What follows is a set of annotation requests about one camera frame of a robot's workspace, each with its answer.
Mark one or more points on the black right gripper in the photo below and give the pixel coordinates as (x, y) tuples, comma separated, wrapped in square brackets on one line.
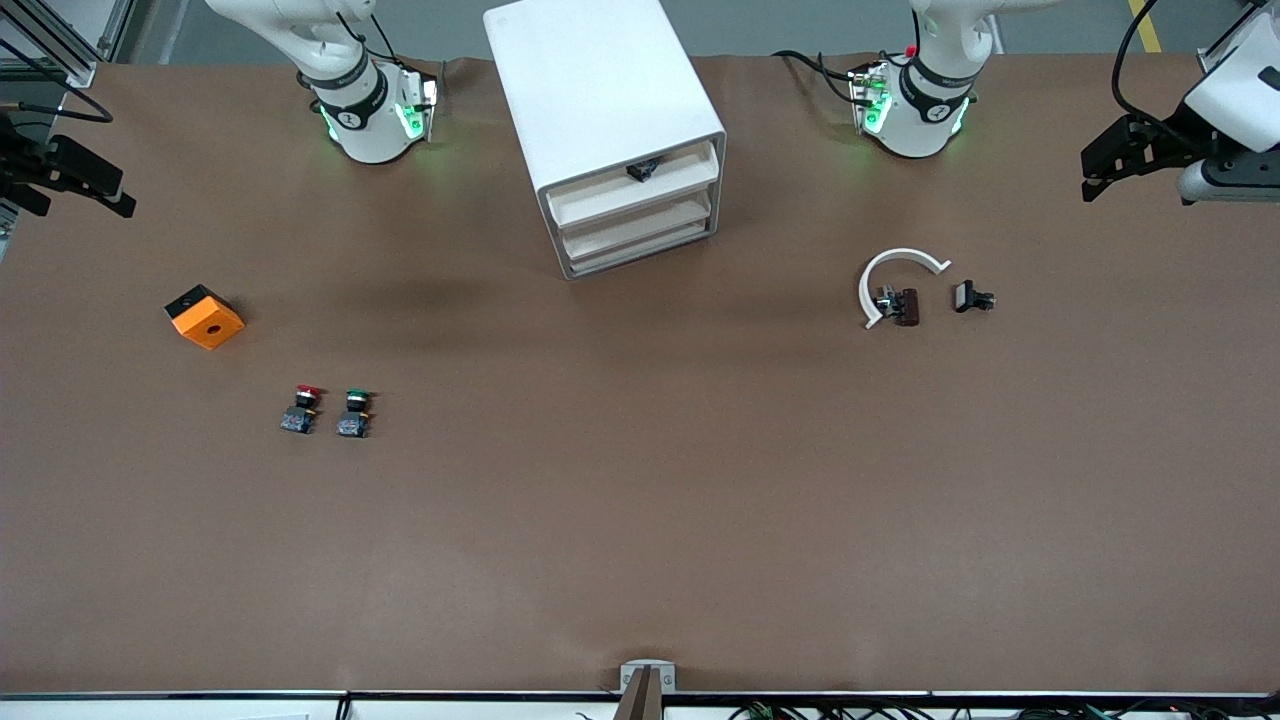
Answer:
[(22, 163)]

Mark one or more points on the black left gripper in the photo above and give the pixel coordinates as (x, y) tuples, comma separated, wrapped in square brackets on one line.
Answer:
[(1168, 136)]

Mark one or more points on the yellow push button switch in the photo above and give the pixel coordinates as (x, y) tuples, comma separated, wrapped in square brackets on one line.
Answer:
[(643, 170)]

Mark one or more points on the white plastic drawer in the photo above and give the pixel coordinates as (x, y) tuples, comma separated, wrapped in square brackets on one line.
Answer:
[(640, 215), (640, 233), (620, 196), (640, 250)]

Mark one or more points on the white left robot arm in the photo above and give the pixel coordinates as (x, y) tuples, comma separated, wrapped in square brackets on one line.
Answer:
[(915, 130)]

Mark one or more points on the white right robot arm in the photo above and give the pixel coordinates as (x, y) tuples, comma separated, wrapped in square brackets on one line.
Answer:
[(370, 130)]

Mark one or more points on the white drawer cabinet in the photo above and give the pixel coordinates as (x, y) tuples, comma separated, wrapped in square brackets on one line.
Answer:
[(590, 90)]

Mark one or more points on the orange box with hole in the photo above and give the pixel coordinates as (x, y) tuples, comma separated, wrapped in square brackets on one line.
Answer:
[(205, 322)]

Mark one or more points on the small black clip component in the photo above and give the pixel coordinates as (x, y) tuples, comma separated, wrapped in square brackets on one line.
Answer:
[(968, 297)]

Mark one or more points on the small brown black component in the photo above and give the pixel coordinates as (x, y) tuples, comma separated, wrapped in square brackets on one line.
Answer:
[(905, 306)]

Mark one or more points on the aluminium frame post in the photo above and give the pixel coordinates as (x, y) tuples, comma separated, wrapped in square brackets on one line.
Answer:
[(78, 70), (1215, 62)]

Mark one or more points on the red push button switch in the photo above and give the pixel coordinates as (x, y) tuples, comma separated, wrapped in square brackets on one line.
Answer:
[(301, 408)]

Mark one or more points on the green push button switch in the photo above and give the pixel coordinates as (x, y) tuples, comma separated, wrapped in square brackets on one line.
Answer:
[(354, 410)]

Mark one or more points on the grey metal camera bracket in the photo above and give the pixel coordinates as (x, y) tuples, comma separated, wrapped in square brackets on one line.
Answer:
[(648, 675)]

